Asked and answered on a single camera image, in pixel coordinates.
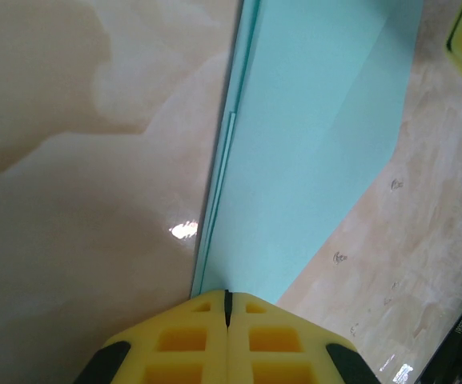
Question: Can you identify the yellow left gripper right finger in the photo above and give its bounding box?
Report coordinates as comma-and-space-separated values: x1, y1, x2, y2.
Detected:
227, 290, 378, 384

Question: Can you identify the light blue paper sheet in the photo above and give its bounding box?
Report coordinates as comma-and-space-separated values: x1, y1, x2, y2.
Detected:
190, 0, 424, 305

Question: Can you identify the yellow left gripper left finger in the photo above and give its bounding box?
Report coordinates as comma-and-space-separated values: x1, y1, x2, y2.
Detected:
72, 290, 229, 384

